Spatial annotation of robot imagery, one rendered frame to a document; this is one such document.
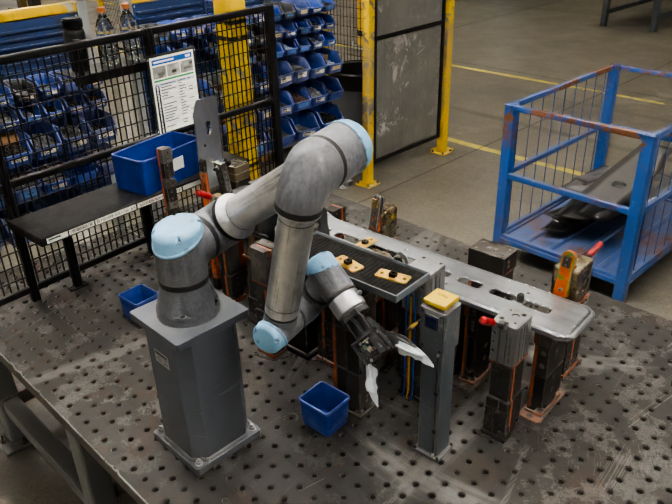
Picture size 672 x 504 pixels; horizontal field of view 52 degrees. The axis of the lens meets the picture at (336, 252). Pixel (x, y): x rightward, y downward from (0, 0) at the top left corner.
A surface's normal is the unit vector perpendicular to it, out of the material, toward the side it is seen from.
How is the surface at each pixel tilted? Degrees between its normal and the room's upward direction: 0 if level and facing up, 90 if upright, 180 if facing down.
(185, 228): 7
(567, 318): 0
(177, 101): 90
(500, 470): 0
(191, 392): 90
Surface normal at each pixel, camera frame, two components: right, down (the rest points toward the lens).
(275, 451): -0.03, -0.88
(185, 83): 0.76, 0.29
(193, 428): -0.03, 0.49
